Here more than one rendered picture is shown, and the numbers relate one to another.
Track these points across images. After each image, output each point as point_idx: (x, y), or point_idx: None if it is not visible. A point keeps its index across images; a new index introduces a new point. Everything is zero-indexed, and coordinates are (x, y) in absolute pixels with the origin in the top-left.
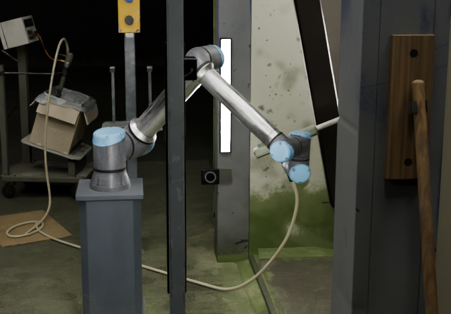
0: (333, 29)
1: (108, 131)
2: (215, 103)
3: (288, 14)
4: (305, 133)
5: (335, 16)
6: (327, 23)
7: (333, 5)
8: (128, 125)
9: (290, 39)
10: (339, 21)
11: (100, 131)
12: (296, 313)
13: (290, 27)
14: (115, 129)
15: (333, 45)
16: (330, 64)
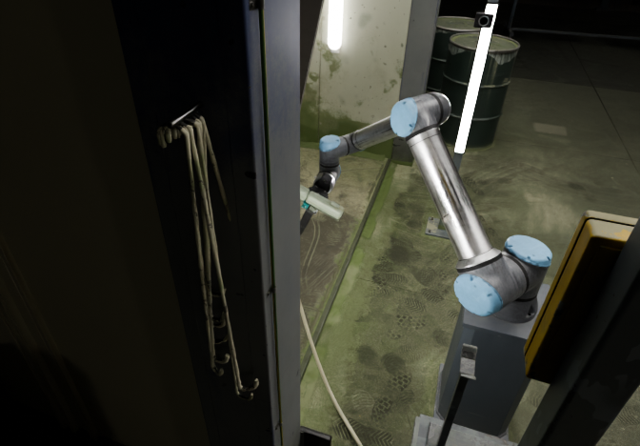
0: (310, 30)
1: (530, 245)
2: (285, 393)
3: (126, 153)
4: (329, 135)
5: (308, 14)
6: (316, 23)
7: (310, 2)
8: (502, 254)
9: (133, 205)
10: (304, 19)
11: (542, 248)
12: (301, 317)
13: (130, 182)
14: (520, 245)
15: (310, 46)
16: (308, 67)
